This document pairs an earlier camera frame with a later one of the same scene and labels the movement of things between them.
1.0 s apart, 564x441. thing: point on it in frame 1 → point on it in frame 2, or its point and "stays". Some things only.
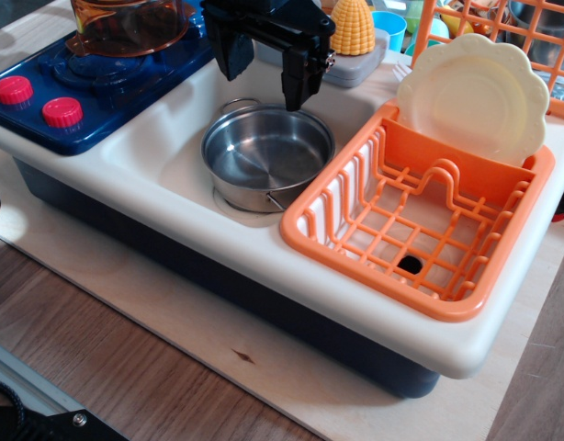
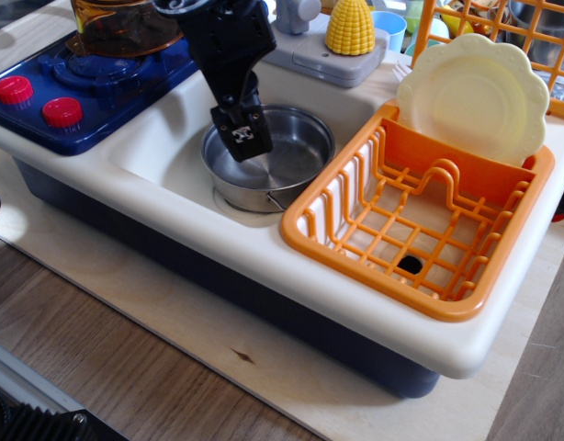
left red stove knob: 13,89 stays
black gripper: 304,66 → 229,38
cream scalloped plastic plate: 477,94 stays
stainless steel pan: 258,154 stays
